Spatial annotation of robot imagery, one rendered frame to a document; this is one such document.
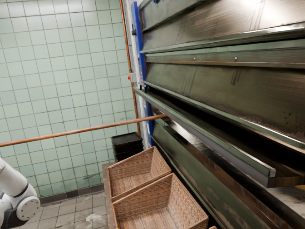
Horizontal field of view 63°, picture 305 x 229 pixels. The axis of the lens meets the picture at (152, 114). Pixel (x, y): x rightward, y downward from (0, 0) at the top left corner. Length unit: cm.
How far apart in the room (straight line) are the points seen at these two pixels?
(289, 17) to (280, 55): 10
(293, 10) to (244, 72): 30
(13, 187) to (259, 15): 89
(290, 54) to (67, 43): 269
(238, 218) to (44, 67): 262
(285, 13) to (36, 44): 278
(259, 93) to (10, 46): 281
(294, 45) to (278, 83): 13
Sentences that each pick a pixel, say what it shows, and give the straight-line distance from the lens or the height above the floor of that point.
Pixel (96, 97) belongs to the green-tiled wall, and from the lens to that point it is 315.
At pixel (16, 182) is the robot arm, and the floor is 136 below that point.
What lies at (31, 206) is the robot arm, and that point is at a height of 127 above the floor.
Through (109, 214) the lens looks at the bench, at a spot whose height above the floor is 58.
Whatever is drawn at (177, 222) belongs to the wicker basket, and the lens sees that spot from 181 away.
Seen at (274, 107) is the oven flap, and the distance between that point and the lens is 77.
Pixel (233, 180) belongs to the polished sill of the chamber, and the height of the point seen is 117.
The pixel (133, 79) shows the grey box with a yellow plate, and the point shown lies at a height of 144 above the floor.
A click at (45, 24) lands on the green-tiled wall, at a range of 318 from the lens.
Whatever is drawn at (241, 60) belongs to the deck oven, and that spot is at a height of 165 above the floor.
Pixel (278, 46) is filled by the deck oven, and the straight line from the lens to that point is 73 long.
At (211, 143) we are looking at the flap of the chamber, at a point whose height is 141.
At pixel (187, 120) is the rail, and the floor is 143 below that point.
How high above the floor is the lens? 171
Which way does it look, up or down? 14 degrees down
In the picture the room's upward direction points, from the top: 7 degrees counter-clockwise
